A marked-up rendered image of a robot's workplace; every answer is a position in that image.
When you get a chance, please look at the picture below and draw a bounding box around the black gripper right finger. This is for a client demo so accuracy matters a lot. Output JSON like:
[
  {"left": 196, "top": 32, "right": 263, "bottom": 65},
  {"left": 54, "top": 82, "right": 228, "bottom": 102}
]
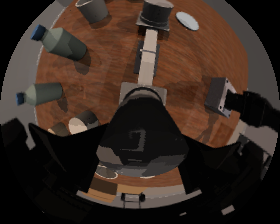
[{"left": 177, "top": 133, "right": 241, "bottom": 194}]

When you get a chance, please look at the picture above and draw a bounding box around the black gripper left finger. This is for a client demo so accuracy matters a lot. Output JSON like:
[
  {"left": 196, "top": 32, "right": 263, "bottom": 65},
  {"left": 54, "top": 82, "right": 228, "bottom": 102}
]
[{"left": 27, "top": 122, "right": 110, "bottom": 193}]

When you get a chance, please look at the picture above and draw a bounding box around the brown cylinder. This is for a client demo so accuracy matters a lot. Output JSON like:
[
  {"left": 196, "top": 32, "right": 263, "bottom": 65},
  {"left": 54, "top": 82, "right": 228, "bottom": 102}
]
[{"left": 47, "top": 122, "right": 69, "bottom": 137}]

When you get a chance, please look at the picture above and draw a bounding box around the white round dish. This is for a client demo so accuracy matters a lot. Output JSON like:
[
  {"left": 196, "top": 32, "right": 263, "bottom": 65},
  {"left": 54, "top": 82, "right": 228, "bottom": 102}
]
[{"left": 176, "top": 12, "right": 199, "bottom": 31}]

